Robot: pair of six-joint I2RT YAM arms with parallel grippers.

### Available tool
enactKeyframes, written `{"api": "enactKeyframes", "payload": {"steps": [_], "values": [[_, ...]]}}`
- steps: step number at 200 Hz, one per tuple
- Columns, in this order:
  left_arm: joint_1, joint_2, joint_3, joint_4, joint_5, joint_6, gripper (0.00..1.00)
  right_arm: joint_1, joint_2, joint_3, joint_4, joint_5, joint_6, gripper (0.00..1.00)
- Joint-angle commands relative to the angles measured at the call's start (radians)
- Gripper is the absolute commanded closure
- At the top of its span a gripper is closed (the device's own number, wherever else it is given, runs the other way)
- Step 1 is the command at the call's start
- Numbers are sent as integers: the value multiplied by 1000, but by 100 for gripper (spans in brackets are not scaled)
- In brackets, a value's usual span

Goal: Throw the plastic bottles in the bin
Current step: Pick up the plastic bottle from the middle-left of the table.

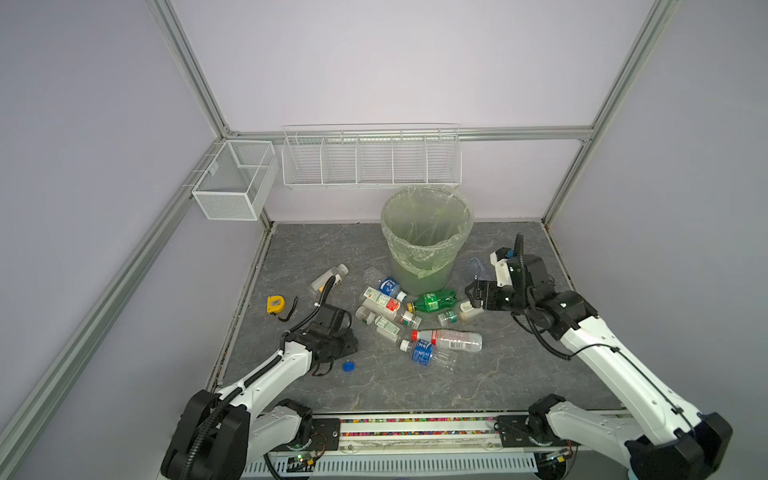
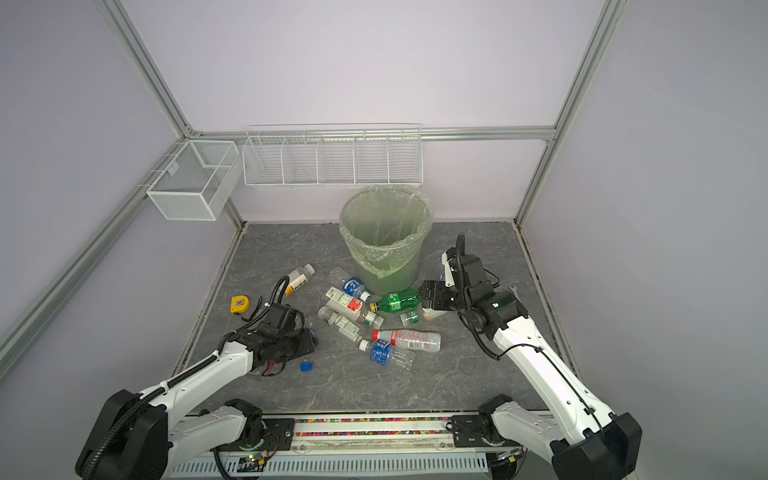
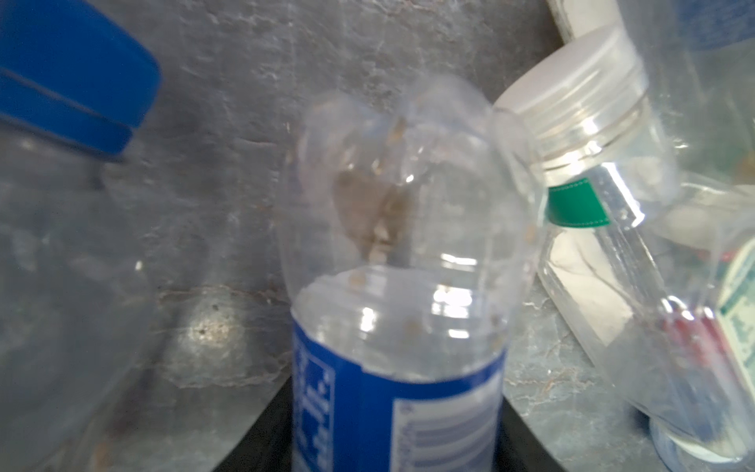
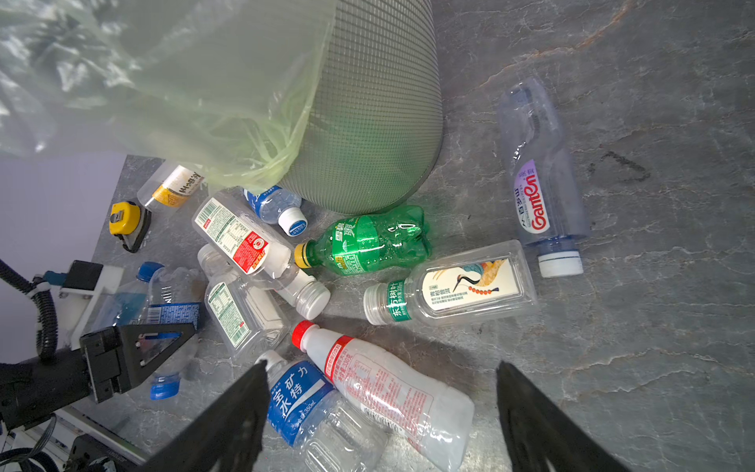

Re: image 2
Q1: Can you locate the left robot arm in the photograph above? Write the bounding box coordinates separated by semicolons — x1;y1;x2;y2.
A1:
75;303;318;479

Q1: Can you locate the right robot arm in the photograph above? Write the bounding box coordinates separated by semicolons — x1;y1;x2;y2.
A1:
419;247;642;479

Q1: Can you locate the green bin liner bag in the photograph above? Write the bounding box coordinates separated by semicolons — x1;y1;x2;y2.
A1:
339;184;434;280

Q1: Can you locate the grey mesh waste bin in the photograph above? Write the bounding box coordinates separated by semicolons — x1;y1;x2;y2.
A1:
339;185;434;296

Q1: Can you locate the silver open-end wrench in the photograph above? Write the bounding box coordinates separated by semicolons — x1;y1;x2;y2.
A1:
507;285;520;300

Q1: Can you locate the yellow tape measure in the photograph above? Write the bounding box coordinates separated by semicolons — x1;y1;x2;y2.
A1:
230;295;250;315

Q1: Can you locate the clear bottle yellow label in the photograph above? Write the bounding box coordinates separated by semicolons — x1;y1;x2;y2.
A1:
285;264;315;296

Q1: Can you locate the small bottle green label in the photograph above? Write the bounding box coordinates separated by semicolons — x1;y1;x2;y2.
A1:
399;309;422;328

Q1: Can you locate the small green plastic bottle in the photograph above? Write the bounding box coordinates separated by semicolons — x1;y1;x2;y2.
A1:
369;289;421;313

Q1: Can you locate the clear bottle red cap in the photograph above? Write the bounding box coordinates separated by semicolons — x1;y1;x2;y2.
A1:
372;329;441;353

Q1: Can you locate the square bottle red green label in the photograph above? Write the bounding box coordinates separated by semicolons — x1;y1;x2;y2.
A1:
325;287;384;330

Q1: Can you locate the clear bottle blue label white cap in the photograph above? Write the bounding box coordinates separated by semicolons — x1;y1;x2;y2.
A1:
330;267;372;302

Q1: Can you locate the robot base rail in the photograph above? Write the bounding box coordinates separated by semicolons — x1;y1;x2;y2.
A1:
167;412;541;480

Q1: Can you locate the small white wire basket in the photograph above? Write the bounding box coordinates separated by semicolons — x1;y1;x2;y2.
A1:
147;140;242;221

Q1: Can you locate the long white wire basket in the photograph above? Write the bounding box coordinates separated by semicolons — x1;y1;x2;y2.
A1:
242;123;424;188

